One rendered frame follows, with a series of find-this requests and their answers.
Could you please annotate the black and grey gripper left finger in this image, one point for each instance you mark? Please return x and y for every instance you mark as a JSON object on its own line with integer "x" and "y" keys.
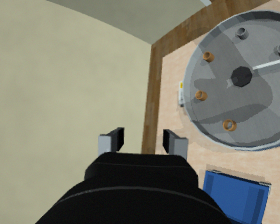
{"x": 111, "y": 142}

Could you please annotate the grey round turning table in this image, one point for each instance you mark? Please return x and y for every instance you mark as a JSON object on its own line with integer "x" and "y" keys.
{"x": 248, "y": 95}

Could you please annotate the bronze bushing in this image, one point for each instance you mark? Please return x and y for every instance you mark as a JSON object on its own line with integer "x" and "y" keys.
{"x": 225, "y": 123}
{"x": 210, "y": 57}
{"x": 204, "y": 95}

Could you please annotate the blue rectangular crate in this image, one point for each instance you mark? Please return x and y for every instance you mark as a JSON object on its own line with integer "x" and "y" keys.
{"x": 241, "y": 204}

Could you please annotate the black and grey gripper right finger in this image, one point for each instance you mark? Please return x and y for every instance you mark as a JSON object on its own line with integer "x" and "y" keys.
{"x": 175, "y": 145}

